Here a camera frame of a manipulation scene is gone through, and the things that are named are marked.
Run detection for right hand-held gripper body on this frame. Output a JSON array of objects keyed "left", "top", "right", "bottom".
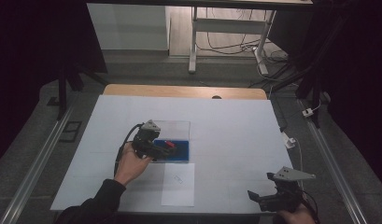
[{"left": 258, "top": 166, "right": 317, "bottom": 214}]

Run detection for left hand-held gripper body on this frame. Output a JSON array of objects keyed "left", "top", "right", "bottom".
[{"left": 131, "top": 119, "right": 162, "bottom": 161}]

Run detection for blue ink pad box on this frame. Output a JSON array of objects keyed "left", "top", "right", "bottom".
[{"left": 150, "top": 119, "right": 191, "bottom": 164}]

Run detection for person's right hand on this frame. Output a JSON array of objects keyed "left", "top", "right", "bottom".
[{"left": 276, "top": 203, "right": 318, "bottom": 224}]

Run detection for person's left hand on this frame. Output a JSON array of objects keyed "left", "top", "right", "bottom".
[{"left": 113, "top": 144, "right": 154, "bottom": 188}]

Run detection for white paper sheet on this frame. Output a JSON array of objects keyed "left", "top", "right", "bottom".
[{"left": 160, "top": 162, "right": 196, "bottom": 207}]

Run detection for white power adapter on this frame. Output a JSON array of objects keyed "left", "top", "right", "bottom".
[{"left": 282, "top": 132, "right": 297, "bottom": 150}]

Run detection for wooden table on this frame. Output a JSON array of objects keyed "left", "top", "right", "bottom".
[{"left": 103, "top": 83, "right": 268, "bottom": 101}]

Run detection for white table cover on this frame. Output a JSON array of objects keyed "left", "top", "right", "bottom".
[{"left": 50, "top": 94, "right": 294, "bottom": 216}]

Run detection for black metal stand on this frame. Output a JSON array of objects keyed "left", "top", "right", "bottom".
[
  {"left": 272, "top": 15, "right": 351, "bottom": 129},
  {"left": 56, "top": 60, "right": 109, "bottom": 121}
]

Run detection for white cabinet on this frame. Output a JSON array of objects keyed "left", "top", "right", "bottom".
[{"left": 86, "top": 3, "right": 172, "bottom": 51}]

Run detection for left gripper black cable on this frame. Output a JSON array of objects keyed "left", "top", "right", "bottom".
[{"left": 113, "top": 123, "right": 144, "bottom": 176}]

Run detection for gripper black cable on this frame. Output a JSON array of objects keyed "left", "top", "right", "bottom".
[
  {"left": 113, "top": 123, "right": 144, "bottom": 176},
  {"left": 301, "top": 189, "right": 321, "bottom": 224}
]

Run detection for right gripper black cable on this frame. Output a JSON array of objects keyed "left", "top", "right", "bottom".
[{"left": 301, "top": 189, "right": 321, "bottom": 224}]

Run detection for aluminium rail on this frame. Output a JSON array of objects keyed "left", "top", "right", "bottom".
[
  {"left": 299, "top": 99, "right": 369, "bottom": 224},
  {"left": 0, "top": 102, "right": 75, "bottom": 224}
]

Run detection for black floor frame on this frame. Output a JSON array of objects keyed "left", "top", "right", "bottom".
[{"left": 58, "top": 120, "right": 83, "bottom": 144}]

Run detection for floor cables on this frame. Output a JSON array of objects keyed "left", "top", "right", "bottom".
[{"left": 196, "top": 7, "right": 290, "bottom": 64}]

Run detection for white desk frame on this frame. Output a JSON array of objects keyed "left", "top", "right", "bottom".
[{"left": 188, "top": 6, "right": 277, "bottom": 76}]

